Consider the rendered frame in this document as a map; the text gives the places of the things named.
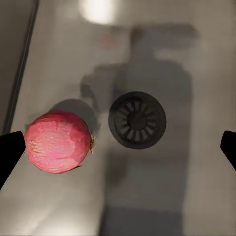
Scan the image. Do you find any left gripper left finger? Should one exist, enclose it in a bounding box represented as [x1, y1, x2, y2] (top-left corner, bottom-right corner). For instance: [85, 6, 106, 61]
[0, 131, 26, 190]

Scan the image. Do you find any vidalia onion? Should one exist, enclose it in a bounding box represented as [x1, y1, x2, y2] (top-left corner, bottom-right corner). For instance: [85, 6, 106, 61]
[23, 111, 95, 174]

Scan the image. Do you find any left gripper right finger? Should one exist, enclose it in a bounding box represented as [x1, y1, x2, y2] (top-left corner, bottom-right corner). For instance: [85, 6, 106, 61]
[220, 131, 236, 170]

